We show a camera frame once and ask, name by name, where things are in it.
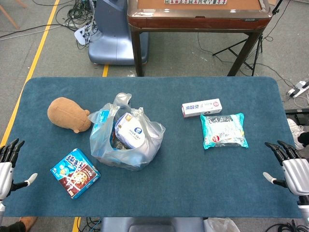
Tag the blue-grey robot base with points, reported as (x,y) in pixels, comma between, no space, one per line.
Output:
(111,41)

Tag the crumpled clear plastic bag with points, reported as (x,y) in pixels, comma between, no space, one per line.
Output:
(220,225)

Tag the white sneaker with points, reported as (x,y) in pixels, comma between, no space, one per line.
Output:
(295,131)

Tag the white grey power strip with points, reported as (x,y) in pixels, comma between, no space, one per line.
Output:
(299,88)

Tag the row of face-up mahjong tiles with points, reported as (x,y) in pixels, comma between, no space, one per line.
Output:
(195,1)

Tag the black tripod stand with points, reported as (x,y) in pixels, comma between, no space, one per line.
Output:
(248,52)

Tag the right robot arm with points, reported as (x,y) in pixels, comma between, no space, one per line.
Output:
(304,207)

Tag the white power strip with plugs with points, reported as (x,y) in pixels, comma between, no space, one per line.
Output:
(80,36)

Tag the grey robot torso base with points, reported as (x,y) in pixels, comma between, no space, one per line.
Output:
(152,224)

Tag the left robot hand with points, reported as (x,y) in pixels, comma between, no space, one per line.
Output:
(6,177)

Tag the blue cookie box in bag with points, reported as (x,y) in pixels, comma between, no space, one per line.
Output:
(101,118)

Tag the blue chocolate chip cookie box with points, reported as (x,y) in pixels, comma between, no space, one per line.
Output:
(74,174)

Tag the white red toothpaste box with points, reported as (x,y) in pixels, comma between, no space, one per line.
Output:
(201,108)

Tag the brown plush capybara toy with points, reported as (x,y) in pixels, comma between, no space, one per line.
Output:
(66,113)

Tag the white box with blue logo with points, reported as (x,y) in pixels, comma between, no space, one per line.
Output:
(131,131)

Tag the brown wooden mahjong table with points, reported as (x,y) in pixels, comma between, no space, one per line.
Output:
(198,19)

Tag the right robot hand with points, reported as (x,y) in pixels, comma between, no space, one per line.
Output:
(295,176)

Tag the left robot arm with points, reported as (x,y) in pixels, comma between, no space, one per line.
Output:
(1,209)

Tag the translucent white plastic bag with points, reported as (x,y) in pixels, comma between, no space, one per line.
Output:
(147,135)

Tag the teal wet wipes pack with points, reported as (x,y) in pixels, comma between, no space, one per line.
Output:
(223,131)

